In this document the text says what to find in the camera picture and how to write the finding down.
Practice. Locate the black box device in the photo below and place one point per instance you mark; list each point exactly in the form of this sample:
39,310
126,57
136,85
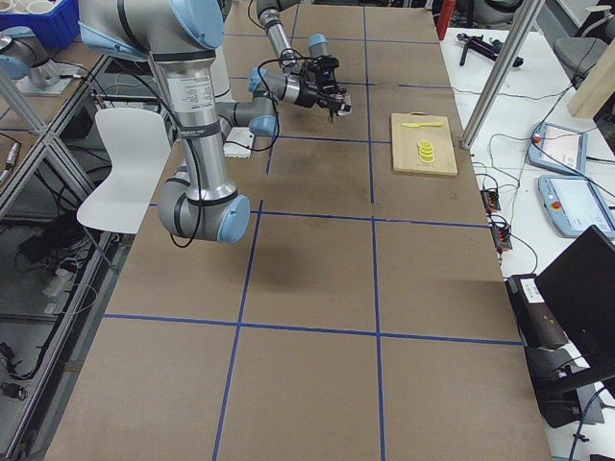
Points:
538,326

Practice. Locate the white plastic chair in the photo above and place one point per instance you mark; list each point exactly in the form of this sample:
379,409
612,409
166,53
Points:
138,146

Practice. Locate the teach pendant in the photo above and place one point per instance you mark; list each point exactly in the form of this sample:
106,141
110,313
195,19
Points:
574,204
558,149

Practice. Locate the far teach pendant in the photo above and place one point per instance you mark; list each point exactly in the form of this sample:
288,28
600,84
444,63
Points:
558,149

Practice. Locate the yellow plastic knife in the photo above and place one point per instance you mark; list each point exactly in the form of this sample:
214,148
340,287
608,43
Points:
417,125

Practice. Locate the black handled tool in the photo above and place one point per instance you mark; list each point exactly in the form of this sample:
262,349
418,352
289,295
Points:
489,49

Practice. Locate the black monitor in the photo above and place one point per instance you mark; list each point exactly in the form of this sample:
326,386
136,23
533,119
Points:
578,288

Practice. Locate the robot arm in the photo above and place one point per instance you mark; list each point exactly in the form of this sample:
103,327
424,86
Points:
179,40
288,33

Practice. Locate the aluminium frame post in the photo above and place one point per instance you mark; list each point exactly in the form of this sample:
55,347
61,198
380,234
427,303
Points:
514,41

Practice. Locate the blue storage bin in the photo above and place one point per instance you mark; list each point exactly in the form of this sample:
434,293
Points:
56,29

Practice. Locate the near teach pendant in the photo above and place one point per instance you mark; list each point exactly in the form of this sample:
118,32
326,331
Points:
574,204

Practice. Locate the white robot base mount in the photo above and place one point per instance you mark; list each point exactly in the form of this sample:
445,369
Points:
239,143

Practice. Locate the back lemon slice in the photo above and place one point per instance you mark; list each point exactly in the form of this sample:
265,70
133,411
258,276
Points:
424,144

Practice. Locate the wooden cutting board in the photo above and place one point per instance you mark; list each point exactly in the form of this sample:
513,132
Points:
405,158

